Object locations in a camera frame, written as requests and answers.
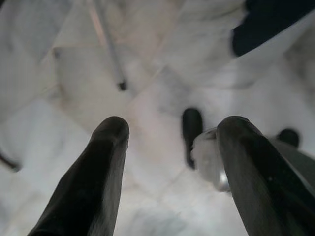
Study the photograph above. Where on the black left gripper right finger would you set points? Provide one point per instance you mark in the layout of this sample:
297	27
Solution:
258	191

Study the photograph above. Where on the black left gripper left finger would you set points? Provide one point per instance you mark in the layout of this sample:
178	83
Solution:
93	184

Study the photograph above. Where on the black robot right foot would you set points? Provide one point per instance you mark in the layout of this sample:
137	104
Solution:
288	136

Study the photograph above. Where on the black robot foot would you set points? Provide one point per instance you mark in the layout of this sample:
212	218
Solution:
192	127
288	136

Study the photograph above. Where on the black robot left foot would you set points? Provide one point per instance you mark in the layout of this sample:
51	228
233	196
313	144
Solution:
192	127

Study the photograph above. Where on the silver clothes drying rack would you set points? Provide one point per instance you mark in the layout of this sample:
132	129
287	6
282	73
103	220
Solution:
110	54

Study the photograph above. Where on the navy blue t-shirt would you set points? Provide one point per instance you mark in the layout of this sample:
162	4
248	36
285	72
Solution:
265	27

